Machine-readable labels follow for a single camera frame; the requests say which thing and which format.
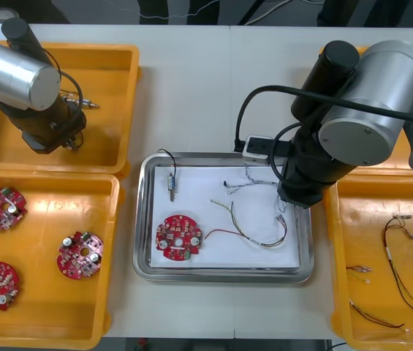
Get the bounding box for solenoid with blue label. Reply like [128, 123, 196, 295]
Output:
[157, 148, 180, 203]

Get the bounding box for white paper sheet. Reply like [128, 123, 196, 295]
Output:
[149, 165, 300, 272]

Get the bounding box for green-yellow and red wire harness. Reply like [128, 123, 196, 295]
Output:
[205, 199, 288, 250]

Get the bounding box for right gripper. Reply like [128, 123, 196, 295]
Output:
[276, 170, 330, 210]

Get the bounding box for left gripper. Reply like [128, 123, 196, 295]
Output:
[21, 112, 88, 155]

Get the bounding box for pile of metal solenoids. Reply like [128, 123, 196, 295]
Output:
[61, 91, 102, 151]

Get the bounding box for red-black wire harness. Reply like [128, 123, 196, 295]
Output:
[381, 213, 413, 311]
[348, 300, 412, 333]

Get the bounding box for blue-white twisted wire harness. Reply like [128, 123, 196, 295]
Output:
[222, 163, 289, 215]

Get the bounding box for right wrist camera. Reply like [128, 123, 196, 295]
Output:
[241, 135, 277, 167]

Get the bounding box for white cable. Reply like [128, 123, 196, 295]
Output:
[244, 0, 292, 26]

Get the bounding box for thin grey cable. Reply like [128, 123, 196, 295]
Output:
[132, 0, 216, 20]

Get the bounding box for short red green-yellow wire harness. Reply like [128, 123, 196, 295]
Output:
[345, 263, 374, 284]

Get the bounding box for yellow-orange plastic bin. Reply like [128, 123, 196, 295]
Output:
[0, 170, 121, 350]
[321, 174, 413, 351]
[311, 45, 413, 181]
[0, 40, 143, 176]

